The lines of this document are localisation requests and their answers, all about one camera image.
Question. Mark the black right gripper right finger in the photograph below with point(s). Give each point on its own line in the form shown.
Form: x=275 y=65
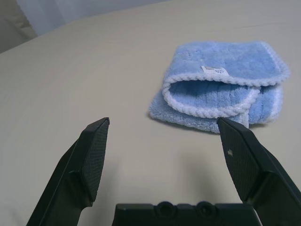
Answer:
x=254 y=169

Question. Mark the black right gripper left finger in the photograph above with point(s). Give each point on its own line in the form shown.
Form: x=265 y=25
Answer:
x=77 y=169

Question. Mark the folded blue towel white trim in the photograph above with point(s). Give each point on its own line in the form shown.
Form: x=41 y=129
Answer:
x=235 y=58

